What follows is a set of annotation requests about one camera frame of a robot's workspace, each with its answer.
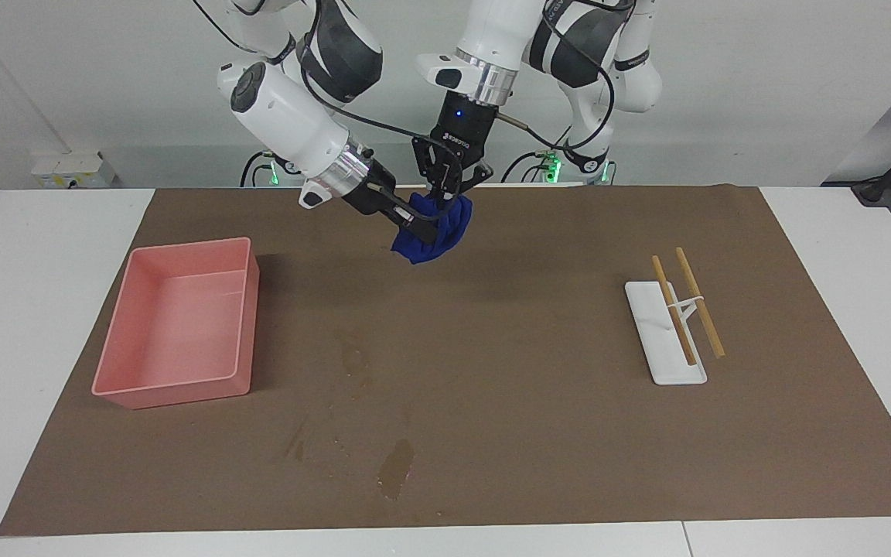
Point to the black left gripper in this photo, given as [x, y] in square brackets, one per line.
[462, 128]

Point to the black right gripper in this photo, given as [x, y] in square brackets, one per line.
[380, 197]

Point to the blue towel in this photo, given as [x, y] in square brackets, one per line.
[434, 244]

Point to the shiny elongated water puddle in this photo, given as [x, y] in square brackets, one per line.
[353, 363]

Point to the large water puddle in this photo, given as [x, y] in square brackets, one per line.
[397, 468]

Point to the small water streak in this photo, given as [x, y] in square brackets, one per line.
[297, 449]

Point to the white towel rack base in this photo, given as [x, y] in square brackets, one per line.
[666, 356]

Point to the brown table mat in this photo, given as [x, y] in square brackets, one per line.
[530, 433]

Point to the wooden rack rod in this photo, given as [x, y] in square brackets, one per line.
[674, 309]
[699, 302]

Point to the pink plastic bin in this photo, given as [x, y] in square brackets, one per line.
[175, 325]

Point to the white power strip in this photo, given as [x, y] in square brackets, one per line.
[66, 170]

